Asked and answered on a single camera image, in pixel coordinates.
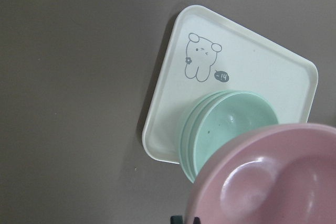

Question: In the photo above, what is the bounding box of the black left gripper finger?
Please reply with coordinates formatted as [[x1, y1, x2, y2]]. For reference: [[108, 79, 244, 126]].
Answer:
[[170, 215, 202, 224]]

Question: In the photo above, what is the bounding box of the small pink bowl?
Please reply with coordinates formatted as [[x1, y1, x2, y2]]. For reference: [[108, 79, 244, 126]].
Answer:
[[184, 123, 335, 223]]

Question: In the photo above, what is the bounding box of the bottom green bowl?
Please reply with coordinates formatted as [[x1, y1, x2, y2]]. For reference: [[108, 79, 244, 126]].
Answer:
[[178, 90, 226, 175]]

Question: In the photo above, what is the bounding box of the green bowl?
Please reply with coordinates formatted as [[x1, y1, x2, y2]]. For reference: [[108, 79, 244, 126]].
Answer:
[[178, 90, 278, 182], [178, 90, 226, 175], [181, 90, 237, 183]]

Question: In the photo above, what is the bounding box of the middle green bowl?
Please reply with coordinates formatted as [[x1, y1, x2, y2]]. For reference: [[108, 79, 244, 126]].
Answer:
[[181, 90, 237, 183]]

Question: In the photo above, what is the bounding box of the top green bowl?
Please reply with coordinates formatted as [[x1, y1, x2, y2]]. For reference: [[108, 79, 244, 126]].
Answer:
[[178, 90, 278, 182]]

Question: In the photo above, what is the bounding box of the white rabbit tray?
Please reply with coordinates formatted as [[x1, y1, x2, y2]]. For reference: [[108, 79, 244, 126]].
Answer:
[[142, 5, 318, 164]]

